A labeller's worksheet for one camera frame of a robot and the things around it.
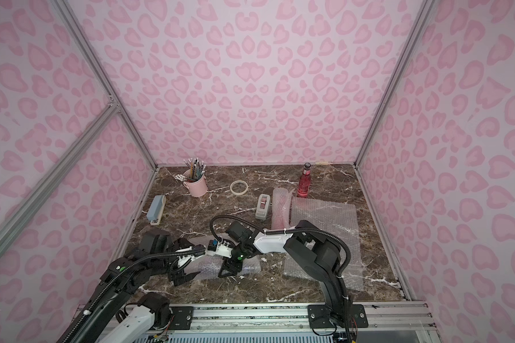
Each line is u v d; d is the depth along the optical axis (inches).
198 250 24.8
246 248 27.5
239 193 42.6
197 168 39.7
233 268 29.6
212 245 30.0
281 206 37.6
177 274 25.3
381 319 28.9
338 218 38.7
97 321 17.5
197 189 41.8
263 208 38.7
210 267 31.2
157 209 38.1
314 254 19.5
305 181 39.7
